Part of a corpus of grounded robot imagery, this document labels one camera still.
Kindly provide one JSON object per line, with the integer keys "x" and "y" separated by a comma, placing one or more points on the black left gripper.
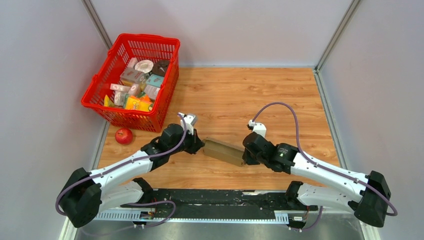
{"x": 196, "y": 144}

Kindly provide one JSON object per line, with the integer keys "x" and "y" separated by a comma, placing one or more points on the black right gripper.
{"x": 247, "y": 160}

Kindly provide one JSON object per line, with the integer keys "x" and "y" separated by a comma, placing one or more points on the brown cardboard paper box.
{"x": 223, "y": 151}

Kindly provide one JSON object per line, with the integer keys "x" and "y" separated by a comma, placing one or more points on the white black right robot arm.
{"x": 366, "y": 196}

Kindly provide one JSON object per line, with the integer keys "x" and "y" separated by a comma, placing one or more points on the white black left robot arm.
{"x": 116, "y": 172}

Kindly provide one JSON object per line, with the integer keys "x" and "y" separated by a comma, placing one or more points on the light blue small box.
{"x": 155, "y": 80}

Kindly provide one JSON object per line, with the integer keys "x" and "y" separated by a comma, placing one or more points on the grey pink carton box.
{"x": 131, "y": 75}

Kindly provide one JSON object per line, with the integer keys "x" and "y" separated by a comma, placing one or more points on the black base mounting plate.
{"x": 219, "y": 204}

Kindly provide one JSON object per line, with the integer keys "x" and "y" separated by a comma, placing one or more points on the yellow orange snack packet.
{"x": 143, "y": 103}

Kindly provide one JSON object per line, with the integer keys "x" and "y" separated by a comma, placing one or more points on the red apple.
{"x": 124, "y": 136}

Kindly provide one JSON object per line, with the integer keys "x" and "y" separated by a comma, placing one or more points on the dark brown round item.
{"x": 160, "y": 67}

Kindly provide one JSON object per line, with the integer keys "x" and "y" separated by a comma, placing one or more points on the white tape roll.
{"x": 145, "y": 66}

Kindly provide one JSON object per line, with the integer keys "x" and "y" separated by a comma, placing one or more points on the red plastic shopping basket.
{"x": 135, "y": 85}

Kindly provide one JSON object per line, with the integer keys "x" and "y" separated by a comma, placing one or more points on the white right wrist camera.
{"x": 257, "y": 127}

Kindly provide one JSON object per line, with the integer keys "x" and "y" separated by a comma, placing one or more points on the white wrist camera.
{"x": 257, "y": 127}
{"x": 188, "y": 122}

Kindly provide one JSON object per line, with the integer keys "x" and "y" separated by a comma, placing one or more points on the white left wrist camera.
{"x": 188, "y": 122}

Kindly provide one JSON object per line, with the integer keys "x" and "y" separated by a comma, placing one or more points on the aluminium corner frame post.
{"x": 349, "y": 13}

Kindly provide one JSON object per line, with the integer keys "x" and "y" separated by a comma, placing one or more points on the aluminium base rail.
{"x": 144, "y": 204}

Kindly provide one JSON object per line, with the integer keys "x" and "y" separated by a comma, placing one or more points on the left aluminium frame post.
{"x": 91, "y": 10}

